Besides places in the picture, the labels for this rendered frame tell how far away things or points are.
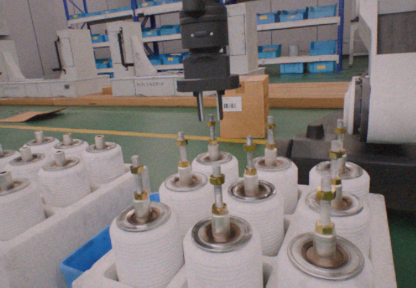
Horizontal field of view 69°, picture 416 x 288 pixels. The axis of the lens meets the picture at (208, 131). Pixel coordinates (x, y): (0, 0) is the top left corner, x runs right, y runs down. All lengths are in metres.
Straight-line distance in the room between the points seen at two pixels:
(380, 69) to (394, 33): 0.13
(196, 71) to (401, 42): 0.48
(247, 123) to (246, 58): 1.03
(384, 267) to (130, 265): 0.33
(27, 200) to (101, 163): 0.20
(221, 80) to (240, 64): 2.00
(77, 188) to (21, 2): 7.28
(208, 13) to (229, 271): 0.40
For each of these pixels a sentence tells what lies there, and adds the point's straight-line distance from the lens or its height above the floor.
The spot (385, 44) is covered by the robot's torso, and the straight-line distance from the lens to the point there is 0.82.
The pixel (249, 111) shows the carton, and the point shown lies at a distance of 1.58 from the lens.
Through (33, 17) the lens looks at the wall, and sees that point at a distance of 7.95.
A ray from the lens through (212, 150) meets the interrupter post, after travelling 0.61.
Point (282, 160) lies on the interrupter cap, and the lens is 0.60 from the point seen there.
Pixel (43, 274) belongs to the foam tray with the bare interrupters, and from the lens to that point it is 0.68.
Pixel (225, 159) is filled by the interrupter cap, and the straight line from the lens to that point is 0.61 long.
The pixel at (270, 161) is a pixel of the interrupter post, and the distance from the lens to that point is 0.57.
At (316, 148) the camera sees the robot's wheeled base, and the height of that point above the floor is 0.20.
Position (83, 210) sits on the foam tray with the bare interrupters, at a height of 0.17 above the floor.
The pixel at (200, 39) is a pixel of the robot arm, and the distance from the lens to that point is 0.55.
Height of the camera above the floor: 0.47
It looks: 15 degrees down
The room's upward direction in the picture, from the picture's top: 5 degrees counter-clockwise
